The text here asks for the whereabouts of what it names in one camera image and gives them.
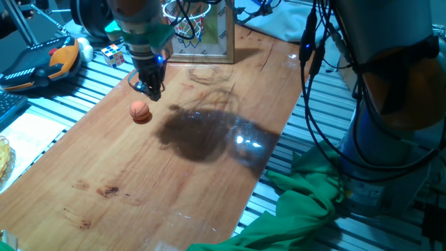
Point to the grey metal tripod pole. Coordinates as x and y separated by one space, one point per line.
19 21

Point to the wooden board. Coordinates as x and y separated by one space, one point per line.
139 174

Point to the white hoop with coloured net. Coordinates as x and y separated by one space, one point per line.
197 29

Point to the Rubik's cube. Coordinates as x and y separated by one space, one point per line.
113 55

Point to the small orange toy basketball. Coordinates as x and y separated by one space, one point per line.
139 110

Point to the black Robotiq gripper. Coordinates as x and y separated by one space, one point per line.
151 71

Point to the black computer keyboard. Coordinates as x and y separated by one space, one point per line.
10 104

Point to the green cloth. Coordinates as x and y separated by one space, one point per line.
303 209

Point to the wooden frame backboard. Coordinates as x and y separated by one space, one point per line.
230 35

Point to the white rounded figurine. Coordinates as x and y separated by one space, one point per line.
86 52

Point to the white paper sheet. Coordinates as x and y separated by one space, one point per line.
31 139

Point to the black filament spool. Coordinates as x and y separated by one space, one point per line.
90 17

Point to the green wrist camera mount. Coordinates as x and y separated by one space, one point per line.
157 36

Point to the black and orange teach pendant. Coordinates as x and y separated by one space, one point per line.
35 62

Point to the yellow woven basket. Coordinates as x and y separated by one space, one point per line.
3 157

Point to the thin metal tripod rod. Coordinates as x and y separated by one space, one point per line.
48 18

